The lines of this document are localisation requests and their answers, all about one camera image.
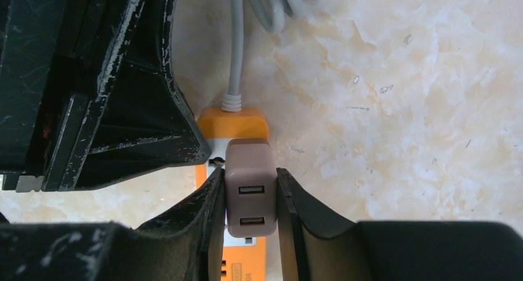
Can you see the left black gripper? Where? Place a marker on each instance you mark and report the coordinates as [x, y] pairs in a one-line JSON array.
[[88, 94]]

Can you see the orange power strip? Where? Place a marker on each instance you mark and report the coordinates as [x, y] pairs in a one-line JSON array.
[[243, 258]]

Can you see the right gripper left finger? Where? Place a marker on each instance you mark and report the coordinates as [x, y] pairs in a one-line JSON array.
[[185, 242]]

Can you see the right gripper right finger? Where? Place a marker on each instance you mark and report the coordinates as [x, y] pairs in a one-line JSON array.
[[316, 243]]

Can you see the pink brown charger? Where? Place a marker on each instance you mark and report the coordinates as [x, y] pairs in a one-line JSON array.
[[250, 179]]

